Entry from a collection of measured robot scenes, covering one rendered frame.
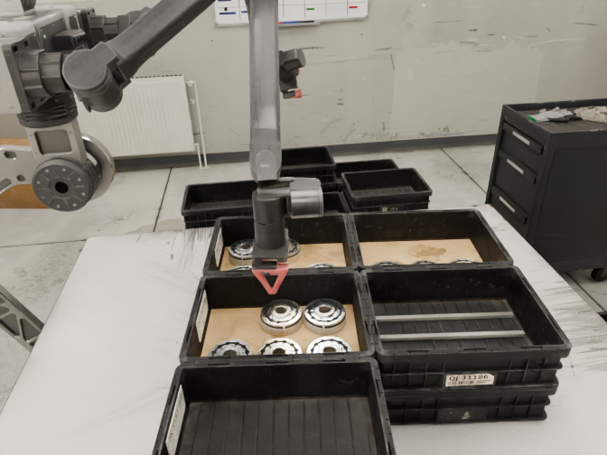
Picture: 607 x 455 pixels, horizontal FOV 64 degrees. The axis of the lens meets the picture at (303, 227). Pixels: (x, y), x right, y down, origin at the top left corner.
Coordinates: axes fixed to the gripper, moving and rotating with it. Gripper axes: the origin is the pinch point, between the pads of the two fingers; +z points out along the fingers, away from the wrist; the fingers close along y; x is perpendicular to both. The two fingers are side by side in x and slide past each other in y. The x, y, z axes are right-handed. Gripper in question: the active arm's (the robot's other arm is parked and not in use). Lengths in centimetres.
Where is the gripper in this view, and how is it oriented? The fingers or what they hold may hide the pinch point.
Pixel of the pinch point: (273, 280)
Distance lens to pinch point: 98.7
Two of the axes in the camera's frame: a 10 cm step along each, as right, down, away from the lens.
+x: -10.0, 0.2, 0.0
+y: -0.1, -5.1, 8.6
